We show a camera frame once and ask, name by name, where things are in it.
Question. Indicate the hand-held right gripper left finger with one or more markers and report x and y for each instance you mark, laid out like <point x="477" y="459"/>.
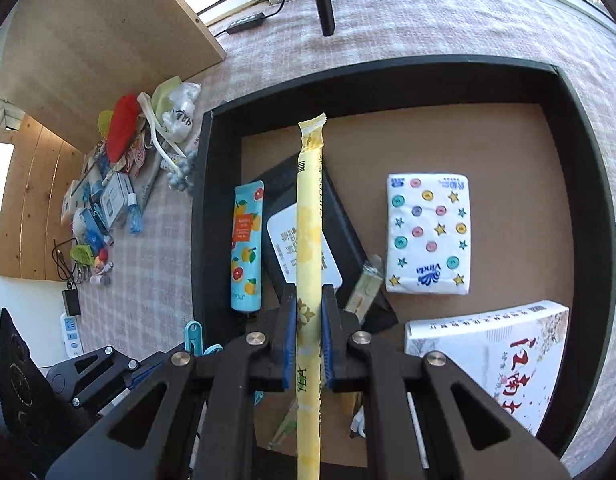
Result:
<point x="289" y="340"/>

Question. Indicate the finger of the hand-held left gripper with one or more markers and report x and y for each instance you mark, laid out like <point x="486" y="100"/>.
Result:
<point x="155" y="360"/>
<point x="95" y="367"/>

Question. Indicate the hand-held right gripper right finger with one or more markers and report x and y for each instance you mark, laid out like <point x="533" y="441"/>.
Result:
<point x="327" y="340"/>

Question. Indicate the small pink bottle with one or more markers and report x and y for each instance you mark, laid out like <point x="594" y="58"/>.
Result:
<point x="100" y="281"/>

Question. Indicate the teal fruit print cream tube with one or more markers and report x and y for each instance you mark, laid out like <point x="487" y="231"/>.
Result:
<point x="245" y="245"/>

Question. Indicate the yellow tea sachet stick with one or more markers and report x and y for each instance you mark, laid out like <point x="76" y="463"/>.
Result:
<point x="308" y="235"/>

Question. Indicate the black wet wipes pack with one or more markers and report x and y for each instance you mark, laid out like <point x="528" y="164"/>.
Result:
<point x="338" y="220"/>

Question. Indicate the button print tissue pack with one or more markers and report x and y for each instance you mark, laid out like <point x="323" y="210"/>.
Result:
<point x="428" y="232"/>

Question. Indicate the white floral print box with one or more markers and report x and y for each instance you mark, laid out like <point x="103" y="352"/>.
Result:
<point x="498" y="360"/>

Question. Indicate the red cloth bag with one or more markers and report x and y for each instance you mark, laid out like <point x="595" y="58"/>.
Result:
<point x="121" y="127"/>

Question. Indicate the black tray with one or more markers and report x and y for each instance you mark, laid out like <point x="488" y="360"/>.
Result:
<point x="488" y="125"/>

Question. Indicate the white power strip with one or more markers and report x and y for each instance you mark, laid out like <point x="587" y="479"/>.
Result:
<point x="70" y="332"/>

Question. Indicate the light teal clothespin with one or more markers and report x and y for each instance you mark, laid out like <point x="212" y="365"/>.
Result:
<point x="195" y="335"/>

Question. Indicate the clear wrapped beige packet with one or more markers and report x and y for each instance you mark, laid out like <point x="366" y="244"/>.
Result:
<point x="365" y="290"/>

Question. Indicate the black power adapter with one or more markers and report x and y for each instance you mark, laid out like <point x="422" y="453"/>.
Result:
<point x="70" y="302"/>

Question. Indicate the orange fish toy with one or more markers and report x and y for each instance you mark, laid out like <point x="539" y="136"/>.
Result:
<point x="101" y="259"/>

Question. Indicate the green tube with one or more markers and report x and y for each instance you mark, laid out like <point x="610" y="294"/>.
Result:
<point x="82" y="254"/>

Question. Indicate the blue spray bottle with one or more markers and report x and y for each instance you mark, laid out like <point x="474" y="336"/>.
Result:
<point x="133" y="215"/>

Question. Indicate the white round toy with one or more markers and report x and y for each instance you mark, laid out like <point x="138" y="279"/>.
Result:
<point x="80" y="220"/>

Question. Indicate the white cardboard box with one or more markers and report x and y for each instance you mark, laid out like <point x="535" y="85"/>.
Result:
<point x="112" y="200"/>

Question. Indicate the wooden slat panel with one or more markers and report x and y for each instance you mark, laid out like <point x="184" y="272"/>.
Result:
<point x="32" y="200"/>

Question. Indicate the grey ball massage roller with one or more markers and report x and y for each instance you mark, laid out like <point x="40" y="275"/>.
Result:
<point x="180" y="172"/>

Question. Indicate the yellow shuttlecock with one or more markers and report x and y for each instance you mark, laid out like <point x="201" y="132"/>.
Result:
<point x="103" y="121"/>

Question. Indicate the white plastic bag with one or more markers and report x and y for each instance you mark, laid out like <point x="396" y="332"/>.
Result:
<point x="180" y="110"/>

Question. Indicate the pale yellow plastic bag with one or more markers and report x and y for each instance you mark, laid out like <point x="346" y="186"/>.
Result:
<point x="162" y="96"/>

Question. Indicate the black inline controller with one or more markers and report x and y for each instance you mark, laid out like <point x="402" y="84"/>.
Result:
<point x="245" y="22"/>

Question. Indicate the wooden board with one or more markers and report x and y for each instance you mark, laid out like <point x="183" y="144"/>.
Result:
<point x="112" y="35"/>

